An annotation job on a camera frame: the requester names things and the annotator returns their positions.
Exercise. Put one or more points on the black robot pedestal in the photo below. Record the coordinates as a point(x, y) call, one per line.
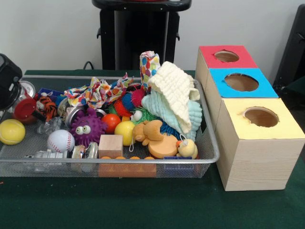
point(143, 33)

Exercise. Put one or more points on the open-top silver can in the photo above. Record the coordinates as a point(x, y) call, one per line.
point(86, 151)

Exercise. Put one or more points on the black chair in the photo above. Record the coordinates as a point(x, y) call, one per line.
point(293, 52)

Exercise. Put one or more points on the shallow clear mesh bin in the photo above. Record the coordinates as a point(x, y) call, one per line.
point(209, 143)

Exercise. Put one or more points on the cream knit cloth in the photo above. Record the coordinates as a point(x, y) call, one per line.
point(174, 90)

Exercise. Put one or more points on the small orange ball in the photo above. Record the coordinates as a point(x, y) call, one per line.
point(111, 122)

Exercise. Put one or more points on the multicolour polka dot cloth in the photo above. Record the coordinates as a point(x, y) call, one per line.
point(149, 66)
point(97, 90)

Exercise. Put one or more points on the crushed silver can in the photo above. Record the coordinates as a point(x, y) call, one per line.
point(72, 114)

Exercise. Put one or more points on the crushed clear plastic bottle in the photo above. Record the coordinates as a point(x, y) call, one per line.
point(46, 154)

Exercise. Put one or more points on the clear plastic blue label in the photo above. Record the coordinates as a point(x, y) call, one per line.
point(48, 126)

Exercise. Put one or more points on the orange foam duck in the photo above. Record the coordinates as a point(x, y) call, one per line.
point(156, 141)

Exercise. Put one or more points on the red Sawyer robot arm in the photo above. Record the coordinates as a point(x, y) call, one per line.
point(9, 81)

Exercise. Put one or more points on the white baseball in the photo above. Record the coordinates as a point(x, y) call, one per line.
point(61, 140)

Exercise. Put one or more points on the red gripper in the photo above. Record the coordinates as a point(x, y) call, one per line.
point(24, 110)

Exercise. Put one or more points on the small yellow rubber duck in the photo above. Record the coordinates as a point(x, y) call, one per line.
point(187, 148)

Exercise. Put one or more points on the wooden box with three holes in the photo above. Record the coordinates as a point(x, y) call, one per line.
point(259, 152)

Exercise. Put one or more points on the wooden cube block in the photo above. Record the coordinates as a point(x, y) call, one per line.
point(110, 146)

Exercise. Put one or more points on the small yellow ball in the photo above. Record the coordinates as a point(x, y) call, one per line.
point(123, 132)

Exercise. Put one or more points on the purple googly-eyed monster toy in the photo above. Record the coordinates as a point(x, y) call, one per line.
point(88, 129)

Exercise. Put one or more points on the orange toy brick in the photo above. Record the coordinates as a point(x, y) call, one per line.
point(127, 168)

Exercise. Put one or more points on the mint green cloth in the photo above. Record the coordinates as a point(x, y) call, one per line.
point(157, 109)

